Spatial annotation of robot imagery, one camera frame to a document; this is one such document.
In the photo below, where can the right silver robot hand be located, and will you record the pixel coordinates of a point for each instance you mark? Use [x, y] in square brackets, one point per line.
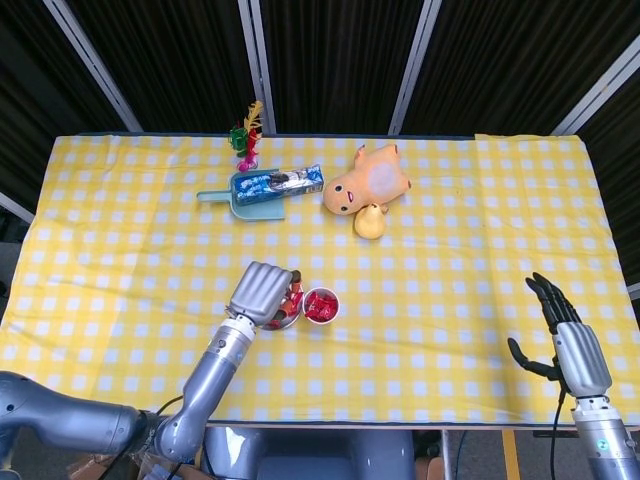
[581, 360]

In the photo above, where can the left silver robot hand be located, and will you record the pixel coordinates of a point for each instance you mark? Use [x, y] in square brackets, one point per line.
[260, 292]

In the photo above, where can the red candy heap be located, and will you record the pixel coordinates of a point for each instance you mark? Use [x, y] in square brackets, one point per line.
[321, 307]

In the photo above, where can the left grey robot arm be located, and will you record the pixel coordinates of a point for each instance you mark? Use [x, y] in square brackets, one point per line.
[215, 360]

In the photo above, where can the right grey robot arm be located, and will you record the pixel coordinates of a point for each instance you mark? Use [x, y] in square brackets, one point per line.
[602, 450]

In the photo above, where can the silver metal plate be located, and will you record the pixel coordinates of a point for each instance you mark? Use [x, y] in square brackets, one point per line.
[292, 320]

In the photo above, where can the white paper cup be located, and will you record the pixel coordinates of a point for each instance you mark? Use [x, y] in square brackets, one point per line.
[322, 290]

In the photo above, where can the teal plastic scoop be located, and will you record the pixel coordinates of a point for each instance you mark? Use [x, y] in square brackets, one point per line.
[260, 212]

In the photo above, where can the blue cookie package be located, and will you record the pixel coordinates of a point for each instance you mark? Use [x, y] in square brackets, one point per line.
[280, 184]

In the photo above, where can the yellow pear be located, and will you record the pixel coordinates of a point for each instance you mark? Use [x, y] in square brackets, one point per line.
[369, 224]

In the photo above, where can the orange plush chick toy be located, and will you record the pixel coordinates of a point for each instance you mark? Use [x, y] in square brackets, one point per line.
[360, 185]

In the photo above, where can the colourful feather shuttlecock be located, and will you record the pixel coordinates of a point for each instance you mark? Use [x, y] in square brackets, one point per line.
[242, 137]

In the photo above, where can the white metal table leg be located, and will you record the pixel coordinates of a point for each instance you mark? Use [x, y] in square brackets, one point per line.
[450, 455]

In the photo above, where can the yellow white checkered tablecloth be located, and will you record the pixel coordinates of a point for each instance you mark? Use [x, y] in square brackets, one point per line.
[425, 300]

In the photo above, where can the grey robot torso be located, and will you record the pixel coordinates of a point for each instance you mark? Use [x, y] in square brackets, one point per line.
[320, 455]

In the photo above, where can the black pleated curtain panel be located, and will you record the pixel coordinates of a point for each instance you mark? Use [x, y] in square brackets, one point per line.
[30, 100]
[620, 165]
[510, 60]
[165, 60]
[340, 60]

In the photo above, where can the brown cardboard box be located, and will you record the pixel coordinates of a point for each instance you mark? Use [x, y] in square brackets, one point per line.
[95, 465]

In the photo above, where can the grey metal frame post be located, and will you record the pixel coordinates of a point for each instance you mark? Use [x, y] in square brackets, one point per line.
[93, 65]
[256, 65]
[635, 291]
[15, 207]
[416, 65]
[600, 97]

